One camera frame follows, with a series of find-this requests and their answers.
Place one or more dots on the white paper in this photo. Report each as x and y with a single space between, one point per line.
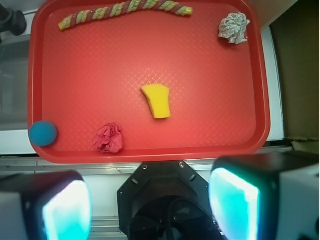
233 28

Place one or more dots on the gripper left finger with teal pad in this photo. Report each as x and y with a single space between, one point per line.
45 206

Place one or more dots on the blue dimpled ball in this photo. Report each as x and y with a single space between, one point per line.
43 133

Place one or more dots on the brown cardboard panel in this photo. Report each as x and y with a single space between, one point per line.
297 46

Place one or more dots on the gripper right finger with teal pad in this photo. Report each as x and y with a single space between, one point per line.
271 196

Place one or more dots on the red plastic tray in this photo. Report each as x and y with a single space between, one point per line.
91 75

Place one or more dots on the yellow sponge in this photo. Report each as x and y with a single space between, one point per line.
158 98

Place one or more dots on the twisted multicolour rope toy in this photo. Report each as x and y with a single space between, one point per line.
123 8

